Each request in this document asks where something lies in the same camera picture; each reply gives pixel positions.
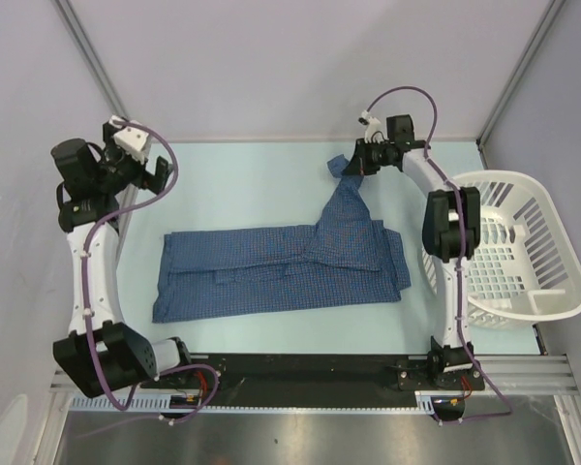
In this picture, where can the white plastic laundry basket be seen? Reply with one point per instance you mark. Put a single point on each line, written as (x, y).
(524, 270)

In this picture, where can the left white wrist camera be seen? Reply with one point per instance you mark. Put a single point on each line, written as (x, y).
(135, 142)

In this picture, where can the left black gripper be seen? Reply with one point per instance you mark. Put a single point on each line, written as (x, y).
(154, 182)

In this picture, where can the right aluminium frame post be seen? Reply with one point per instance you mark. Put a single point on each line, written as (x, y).
(542, 29)

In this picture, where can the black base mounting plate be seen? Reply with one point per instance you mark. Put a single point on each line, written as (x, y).
(257, 393)

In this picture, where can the left aluminium frame post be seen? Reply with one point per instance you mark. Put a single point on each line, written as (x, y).
(90, 56)

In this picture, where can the aluminium front rail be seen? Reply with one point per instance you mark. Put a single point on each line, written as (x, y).
(522, 374)

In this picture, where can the white slotted cable duct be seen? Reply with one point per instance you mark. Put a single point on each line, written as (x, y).
(178, 403)

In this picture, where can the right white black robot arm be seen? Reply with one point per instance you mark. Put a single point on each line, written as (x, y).
(450, 234)

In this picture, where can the blue checkered long sleeve shirt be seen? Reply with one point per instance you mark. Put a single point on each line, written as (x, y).
(346, 258)

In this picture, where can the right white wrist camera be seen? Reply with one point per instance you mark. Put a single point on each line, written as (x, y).
(372, 127)

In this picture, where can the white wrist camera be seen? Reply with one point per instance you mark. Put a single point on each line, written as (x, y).
(372, 127)
(135, 142)

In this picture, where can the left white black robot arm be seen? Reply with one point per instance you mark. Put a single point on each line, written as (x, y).
(101, 354)

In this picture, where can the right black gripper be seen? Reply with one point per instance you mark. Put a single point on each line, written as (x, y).
(358, 164)

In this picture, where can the aluminium frame post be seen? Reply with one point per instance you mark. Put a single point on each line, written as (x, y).
(90, 56)
(542, 29)

